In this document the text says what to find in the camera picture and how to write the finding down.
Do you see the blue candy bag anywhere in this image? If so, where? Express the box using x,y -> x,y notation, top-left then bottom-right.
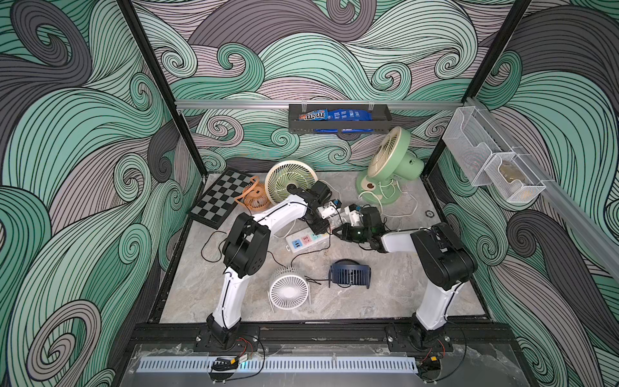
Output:
298,109 -> 372,122

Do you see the orange small fan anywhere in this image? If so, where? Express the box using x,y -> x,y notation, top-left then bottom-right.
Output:
235,176 -> 271,213

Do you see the white power strip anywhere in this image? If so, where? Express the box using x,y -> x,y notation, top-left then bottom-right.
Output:
285,228 -> 330,254

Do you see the dark blue small fan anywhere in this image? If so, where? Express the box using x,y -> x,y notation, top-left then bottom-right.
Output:
328,259 -> 372,289

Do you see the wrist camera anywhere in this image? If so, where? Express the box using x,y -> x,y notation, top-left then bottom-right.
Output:
344,204 -> 363,227
319,199 -> 342,219

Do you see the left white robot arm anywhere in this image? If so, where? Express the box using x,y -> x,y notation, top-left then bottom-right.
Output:
206,181 -> 331,346

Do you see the black white chessboard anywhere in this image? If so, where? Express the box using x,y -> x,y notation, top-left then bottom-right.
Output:
189,169 -> 251,230

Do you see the white small cage fan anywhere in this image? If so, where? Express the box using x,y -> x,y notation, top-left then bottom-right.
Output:
268,267 -> 310,311

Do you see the cream round desk fan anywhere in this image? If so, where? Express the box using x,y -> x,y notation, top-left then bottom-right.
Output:
264,160 -> 319,205

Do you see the green standing desk fan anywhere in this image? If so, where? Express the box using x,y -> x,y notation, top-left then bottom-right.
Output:
356,127 -> 425,206

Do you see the clear plastic wall bin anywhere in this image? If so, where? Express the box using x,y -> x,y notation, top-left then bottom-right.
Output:
443,106 -> 501,186

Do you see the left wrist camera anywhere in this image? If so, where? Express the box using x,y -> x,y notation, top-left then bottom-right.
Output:
319,199 -> 342,219

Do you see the white perforated rail strip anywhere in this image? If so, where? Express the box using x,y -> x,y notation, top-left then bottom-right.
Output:
136,356 -> 418,374

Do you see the black wall shelf basket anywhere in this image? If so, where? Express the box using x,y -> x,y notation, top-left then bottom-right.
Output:
288,103 -> 395,134

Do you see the small clear wall bin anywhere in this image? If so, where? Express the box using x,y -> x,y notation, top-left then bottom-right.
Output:
485,152 -> 546,205

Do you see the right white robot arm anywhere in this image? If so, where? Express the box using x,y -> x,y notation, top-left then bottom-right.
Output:
333,206 -> 477,336

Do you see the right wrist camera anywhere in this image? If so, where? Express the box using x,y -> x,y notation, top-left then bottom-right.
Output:
344,204 -> 363,227

